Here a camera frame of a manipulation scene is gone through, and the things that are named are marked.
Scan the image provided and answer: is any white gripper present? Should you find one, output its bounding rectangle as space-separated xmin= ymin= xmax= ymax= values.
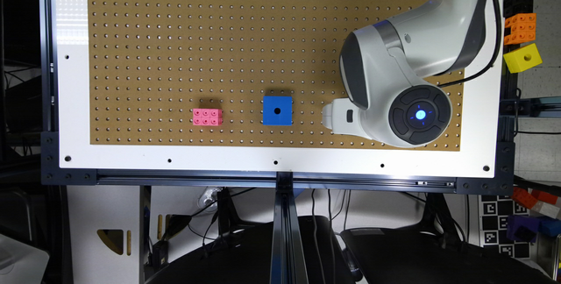
xmin=322 ymin=97 xmax=371 ymax=137

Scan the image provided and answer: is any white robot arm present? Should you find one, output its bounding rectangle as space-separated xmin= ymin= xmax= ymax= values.
xmin=323 ymin=0 xmax=487 ymax=148

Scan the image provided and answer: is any blue cube block with hole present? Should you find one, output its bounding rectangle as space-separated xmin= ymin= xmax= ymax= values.
xmin=263 ymin=96 xmax=292 ymax=126

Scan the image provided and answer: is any pink studded brick block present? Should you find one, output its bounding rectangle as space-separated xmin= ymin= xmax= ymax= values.
xmin=192 ymin=108 xmax=223 ymax=126

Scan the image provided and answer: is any yellow cube block with hole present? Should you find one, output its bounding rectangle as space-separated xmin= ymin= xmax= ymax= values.
xmin=503 ymin=43 xmax=543 ymax=73

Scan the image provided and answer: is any orange studded brick block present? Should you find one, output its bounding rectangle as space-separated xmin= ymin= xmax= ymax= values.
xmin=504 ymin=13 xmax=536 ymax=45

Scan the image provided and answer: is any red block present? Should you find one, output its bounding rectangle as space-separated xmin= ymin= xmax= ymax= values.
xmin=511 ymin=187 xmax=560 ymax=209

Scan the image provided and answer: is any purple block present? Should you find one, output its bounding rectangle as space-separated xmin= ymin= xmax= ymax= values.
xmin=507 ymin=216 xmax=540 ymax=243

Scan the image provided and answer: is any black chair right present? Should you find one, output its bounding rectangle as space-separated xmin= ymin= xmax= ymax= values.
xmin=341 ymin=228 xmax=553 ymax=284

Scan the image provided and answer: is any black chair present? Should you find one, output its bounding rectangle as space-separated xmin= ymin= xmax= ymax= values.
xmin=341 ymin=228 xmax=553 ymax=284
xmin=148 ymin=216 xmax=354 ymax=284

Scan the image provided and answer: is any white table panel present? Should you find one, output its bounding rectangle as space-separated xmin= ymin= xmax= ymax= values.
xmin=48 ymin=0 xmax=514 ymax=182

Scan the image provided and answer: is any black chair left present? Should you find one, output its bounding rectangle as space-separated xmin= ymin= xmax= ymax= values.
xmin=148 ymin=216 xmax=354 ymax=284

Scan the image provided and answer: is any fiducial marker board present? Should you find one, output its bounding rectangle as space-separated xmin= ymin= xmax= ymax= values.
xmin=479 ymin=195 xmax=530 ymax=259

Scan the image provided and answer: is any brown perforated pegboard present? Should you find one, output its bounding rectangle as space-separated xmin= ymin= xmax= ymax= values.
xmin=86 ymin=0 xmax=465 ymax=152

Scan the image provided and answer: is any black aluminium table frame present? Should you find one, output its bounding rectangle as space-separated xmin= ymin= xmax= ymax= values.
xmin=40 ymin=0 xmax=514 ymax=283

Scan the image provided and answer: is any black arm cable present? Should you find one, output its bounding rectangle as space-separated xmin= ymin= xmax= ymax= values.
xmin=437 ymin=0 xmax=502 ymax=89

